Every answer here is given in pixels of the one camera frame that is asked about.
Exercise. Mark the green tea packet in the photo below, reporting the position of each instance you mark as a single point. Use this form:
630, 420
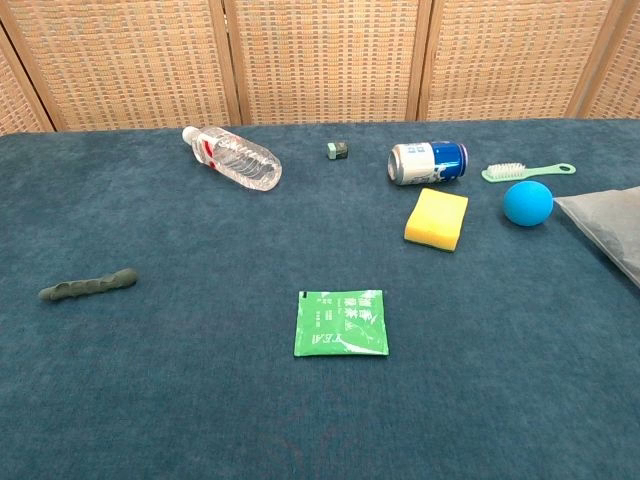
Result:
340, 325

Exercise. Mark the small green cube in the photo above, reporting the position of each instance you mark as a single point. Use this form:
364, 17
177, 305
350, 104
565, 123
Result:
337, 150

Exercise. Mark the clear plastic water bottle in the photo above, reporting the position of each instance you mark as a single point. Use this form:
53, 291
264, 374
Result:
240, 160

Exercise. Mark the yellow sponge block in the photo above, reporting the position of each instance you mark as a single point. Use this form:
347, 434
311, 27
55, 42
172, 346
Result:
437, 217

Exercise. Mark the blue and white drink can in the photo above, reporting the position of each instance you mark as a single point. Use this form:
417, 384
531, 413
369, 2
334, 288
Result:
425, 162

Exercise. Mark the woven bamboo folding screen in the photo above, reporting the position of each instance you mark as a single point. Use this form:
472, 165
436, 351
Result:
325, 60

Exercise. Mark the blue carpet table cover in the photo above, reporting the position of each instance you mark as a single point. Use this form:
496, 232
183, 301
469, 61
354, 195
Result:
200, 400

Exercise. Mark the blue foam ball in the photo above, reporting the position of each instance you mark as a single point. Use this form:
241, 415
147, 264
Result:
527, 203

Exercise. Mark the light green plastic brush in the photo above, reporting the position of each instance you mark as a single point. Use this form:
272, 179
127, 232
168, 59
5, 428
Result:
525, 171

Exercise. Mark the grey powder bag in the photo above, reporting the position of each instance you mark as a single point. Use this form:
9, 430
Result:
605, 220

